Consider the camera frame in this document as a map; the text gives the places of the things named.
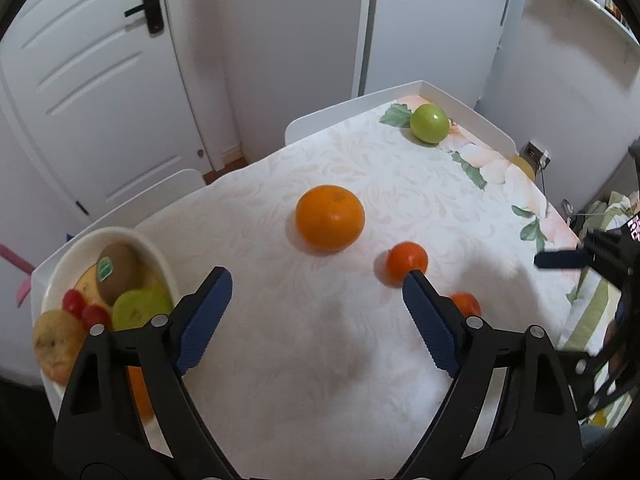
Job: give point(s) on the white tall cabinet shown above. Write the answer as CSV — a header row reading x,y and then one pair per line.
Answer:
x,y
440,35

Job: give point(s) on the red yellow apple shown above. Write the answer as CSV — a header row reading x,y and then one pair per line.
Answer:
x,y
57,345

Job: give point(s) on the large orange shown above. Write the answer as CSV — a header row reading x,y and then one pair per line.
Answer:
x,y
137,395
330,217

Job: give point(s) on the green striped bedding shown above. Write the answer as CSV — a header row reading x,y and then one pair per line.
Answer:
x,y
585,325

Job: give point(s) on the yellow stool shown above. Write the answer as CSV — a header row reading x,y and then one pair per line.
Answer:
x,y
522,166

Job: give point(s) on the white floral tablecloth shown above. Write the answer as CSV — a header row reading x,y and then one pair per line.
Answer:
x,y
300,335

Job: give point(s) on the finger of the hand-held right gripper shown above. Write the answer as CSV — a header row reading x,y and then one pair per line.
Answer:
x,y
560,260

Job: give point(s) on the green apple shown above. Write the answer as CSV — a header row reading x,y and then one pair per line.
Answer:
x,y
429,122
140,307

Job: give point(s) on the white wall shelf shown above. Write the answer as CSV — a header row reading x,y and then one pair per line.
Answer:
x,y
595,10

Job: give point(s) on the small tangerine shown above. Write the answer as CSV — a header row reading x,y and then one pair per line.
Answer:
x,y
406,260
466,304

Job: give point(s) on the white panel door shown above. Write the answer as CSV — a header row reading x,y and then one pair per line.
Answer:
x,y
100,110

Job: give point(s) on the white rimmed folding table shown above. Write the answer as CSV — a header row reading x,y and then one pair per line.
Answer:
x,y
350,110

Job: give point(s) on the cream cartoon print bowl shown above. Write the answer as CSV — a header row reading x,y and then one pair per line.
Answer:
x,y
135,250

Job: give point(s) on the red cherry tomato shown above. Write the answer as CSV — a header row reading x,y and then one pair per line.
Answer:
x,y
72,301
95,316

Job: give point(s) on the wall socket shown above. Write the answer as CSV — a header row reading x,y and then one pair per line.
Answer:
x,y
535,151

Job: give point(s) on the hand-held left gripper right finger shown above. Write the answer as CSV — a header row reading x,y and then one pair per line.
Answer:
x,y
432,325

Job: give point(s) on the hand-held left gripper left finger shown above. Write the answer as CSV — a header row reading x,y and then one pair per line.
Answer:
x,y
207,325

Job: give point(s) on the brown kiwi with sticker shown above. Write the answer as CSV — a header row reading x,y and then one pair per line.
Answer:
x,y
120,270

